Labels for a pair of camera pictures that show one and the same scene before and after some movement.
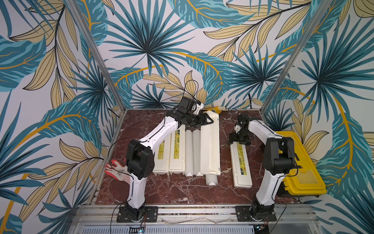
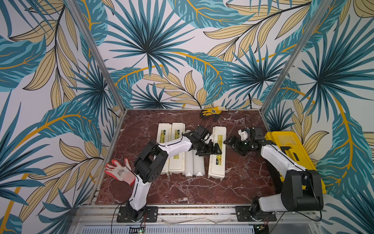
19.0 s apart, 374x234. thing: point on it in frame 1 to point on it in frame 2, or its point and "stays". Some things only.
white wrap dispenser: (241, 171) to (216, 162)
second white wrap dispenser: (177, 151) stays
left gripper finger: (204, 119) to (216, 150)
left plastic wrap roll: (189, 153) stays
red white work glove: (117, 171) stays
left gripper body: (193, 119) to (204, 146)
